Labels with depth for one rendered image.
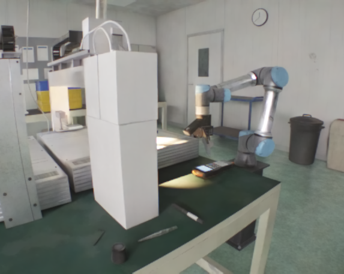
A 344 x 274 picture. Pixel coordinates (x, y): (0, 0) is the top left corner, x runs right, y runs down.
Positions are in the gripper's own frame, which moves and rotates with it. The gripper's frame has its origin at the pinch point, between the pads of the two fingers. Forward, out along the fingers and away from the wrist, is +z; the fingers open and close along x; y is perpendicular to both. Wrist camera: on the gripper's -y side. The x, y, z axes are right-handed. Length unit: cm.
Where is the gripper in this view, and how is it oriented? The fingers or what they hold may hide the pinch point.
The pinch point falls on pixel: (199, 152)
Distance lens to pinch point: 127.3
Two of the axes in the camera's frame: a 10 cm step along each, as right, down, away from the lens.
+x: -6.0, -1.9, 7.7
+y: 8.0, -1.5, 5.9
